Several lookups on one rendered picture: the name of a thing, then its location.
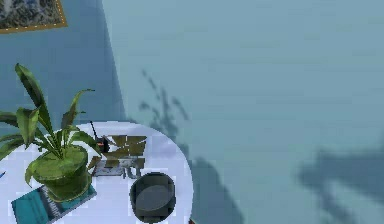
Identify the dark grey round container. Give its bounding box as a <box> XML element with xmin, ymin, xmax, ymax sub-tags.
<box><xmin>129</xmin><ymin>171</ymin><xmax>177</xmax><ymax>224</ymax></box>

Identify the black handheld radio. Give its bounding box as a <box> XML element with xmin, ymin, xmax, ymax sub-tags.
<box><xmin>89</xmin><ymin>120</ymin><xmax>110</xmax><ymax>154</ymax></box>

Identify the white round table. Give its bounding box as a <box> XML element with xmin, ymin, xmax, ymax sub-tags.
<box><xmin>0</xmin><ymin>120</ymin><xmax>194</xmax><ymax>224</ymax></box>

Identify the green potted house plant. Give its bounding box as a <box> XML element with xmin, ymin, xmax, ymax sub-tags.
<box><xmin>0</xmin><ymin>63</ymin><xmax>103</xmax><ymax>203</ymax></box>

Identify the teal book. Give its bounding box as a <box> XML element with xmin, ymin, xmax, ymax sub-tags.
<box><xmin>11</xmin><ymin>184</ymin><xmax>98</xmax><ymax>224</ymax></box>

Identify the gold framed wall picture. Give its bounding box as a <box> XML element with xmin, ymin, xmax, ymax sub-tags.
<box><xmin>0</xmin><ymin>0</ymin><xmax>68</xmax><ymax>35</ymax></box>

